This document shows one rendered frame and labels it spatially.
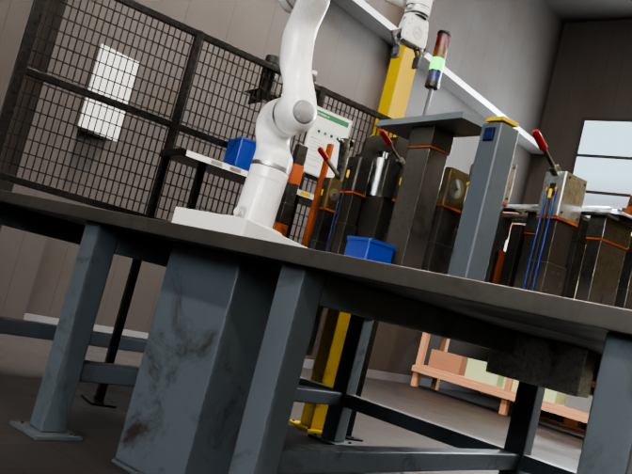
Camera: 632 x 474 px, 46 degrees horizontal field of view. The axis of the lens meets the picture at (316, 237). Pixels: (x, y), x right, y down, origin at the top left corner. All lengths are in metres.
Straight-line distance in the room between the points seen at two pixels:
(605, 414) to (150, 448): 1.28
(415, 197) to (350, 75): 4.88
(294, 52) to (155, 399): 1.09
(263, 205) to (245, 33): 3.90
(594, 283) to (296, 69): 1.04
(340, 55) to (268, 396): 5.32
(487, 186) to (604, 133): 8.05
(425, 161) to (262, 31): 4.14
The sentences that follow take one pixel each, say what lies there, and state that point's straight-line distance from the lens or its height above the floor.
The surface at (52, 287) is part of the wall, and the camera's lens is 5.13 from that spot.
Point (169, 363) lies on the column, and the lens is 2.16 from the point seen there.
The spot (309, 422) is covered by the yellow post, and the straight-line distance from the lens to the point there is 3.65.
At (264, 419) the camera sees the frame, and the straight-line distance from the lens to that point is 1.76.
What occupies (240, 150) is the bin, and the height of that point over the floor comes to 1.10.
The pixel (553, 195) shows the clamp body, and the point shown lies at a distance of 1.99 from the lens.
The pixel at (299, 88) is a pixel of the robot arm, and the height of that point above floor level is 1.18.
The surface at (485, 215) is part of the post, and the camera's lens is 1.92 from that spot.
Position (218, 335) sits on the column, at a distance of 2.03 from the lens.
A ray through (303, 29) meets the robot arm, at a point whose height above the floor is 1.37.
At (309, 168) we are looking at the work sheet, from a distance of 3.41.
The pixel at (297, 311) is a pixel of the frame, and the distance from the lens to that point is 1.74.
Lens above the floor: 0.58
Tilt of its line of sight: 5 degrees up
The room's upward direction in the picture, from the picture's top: 14 degrees clockwise
